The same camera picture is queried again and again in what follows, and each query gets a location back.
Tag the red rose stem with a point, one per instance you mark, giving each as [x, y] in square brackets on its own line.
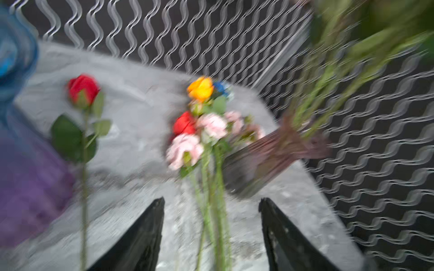
[78, 144]

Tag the smoky pink glass vase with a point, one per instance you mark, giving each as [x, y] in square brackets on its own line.
[248, 170]

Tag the pile of artificial flowers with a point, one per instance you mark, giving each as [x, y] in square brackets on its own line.
[203, 136]

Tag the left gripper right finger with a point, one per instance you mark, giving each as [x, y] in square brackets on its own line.
[287, 248]

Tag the pink flower spray stem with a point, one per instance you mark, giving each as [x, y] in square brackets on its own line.
[351, 41]

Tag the blue purple glass vase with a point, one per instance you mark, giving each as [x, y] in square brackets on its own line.
[36, 185]

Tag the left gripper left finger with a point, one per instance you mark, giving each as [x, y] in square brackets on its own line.
[139, 247]

